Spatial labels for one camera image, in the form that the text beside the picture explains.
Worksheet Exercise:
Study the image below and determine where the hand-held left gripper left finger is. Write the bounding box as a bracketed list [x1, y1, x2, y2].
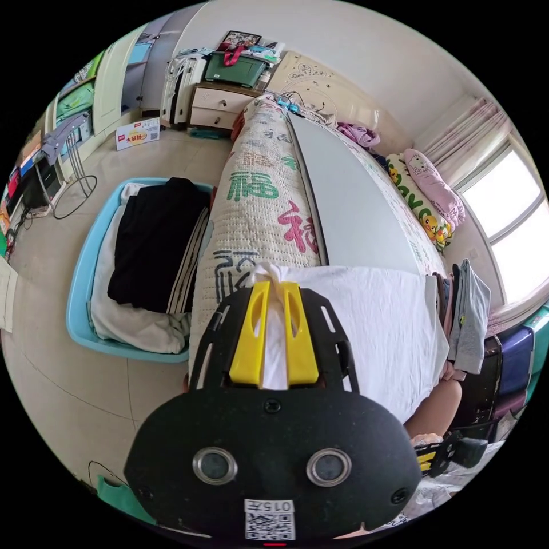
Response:
[228, 281, 272, 385]

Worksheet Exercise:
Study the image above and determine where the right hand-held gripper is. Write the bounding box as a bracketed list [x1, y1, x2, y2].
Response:
[412, 430, 489, 478]

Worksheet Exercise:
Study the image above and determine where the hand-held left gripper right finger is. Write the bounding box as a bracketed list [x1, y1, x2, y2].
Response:
[283, 281, 321, 385]

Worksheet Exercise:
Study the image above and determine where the white patterned short sleeve shirt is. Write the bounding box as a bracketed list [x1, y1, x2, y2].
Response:
[250, 261, 450, 426]

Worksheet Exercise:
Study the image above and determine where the person's body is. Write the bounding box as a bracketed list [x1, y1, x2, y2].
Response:
[404, 376, 463, 438]

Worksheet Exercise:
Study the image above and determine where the bed with printed quilt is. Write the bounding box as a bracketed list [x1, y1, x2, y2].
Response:
[188, 50, 509, 389]

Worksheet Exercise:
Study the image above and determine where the blue basket with clothes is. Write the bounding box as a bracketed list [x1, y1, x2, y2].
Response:
[65, 176, 216, 365]

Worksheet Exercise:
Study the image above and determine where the pile of clothes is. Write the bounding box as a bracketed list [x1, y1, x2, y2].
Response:
[431, 258, 492, 383]

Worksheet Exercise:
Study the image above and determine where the grey flat board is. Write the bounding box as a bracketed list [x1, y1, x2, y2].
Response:
[288, 112, 435, 280]

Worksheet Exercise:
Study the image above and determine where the pillow with yellow duck print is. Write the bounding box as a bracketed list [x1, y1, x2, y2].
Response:
[384, 152, 454, 254]

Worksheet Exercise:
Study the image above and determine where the pink pillow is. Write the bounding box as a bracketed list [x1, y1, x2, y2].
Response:
[402, 148, 467, 236]

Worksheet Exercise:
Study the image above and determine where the purple garment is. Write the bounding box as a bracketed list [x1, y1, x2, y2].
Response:
[336, 121, 383, 150]

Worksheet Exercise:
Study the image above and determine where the printed carton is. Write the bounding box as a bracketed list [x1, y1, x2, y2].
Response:
[114, 116, 162, 152]

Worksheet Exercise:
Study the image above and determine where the white nightstand with green box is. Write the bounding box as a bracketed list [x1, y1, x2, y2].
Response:
[188, 30, 287, 130]

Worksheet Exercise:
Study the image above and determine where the window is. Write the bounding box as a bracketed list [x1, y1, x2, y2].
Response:
[453, 132, 549, 306]

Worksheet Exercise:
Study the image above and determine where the pink curtain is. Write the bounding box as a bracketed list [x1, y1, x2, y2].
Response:
[413, 96, 514, 183]

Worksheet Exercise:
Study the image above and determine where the metal stand with grey garment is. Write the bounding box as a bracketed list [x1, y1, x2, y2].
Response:
[39, 111, 98, 220]

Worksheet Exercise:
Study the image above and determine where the white wardrobe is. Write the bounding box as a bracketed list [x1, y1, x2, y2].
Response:
[42, 25, 152, 145]

